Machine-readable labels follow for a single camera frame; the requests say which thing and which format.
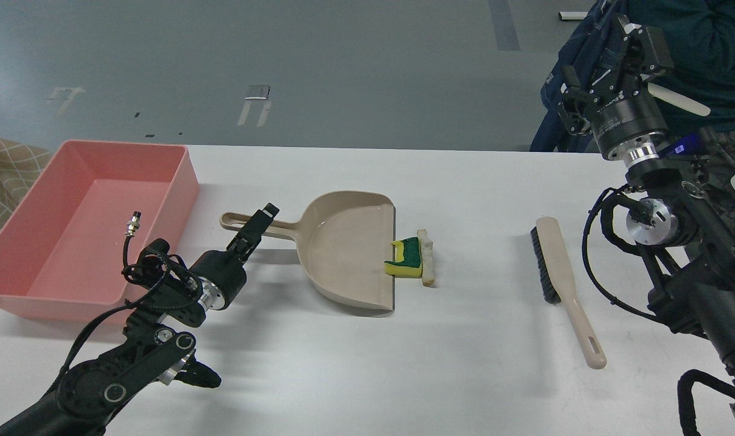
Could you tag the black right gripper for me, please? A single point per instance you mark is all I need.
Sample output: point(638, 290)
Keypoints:
point(630, 126)

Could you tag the beige plastic dustpan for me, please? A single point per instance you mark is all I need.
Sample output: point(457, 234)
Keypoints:
point(343, 239)

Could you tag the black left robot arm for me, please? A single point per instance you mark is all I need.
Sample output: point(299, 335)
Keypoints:
point(84, 398)

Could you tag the pink plastic bin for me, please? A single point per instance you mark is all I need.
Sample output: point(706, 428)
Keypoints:
point(61, 250)

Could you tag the white office chair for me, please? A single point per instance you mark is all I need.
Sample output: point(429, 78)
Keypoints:
point(682, 102)

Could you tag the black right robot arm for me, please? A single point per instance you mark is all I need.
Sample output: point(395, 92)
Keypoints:
point(665, 214)

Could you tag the seated person dark clothes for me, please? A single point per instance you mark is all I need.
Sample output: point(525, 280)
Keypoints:
point(700, 36)

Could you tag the beige hand brush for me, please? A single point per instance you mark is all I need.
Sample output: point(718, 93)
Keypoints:
point(559, 287)

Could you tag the white foam strip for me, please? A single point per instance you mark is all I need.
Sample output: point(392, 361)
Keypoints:
point(426, 246)

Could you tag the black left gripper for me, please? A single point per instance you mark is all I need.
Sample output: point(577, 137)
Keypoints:
point(222, 273)

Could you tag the yellow green sponge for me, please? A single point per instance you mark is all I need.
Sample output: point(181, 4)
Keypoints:
point(407, 261)

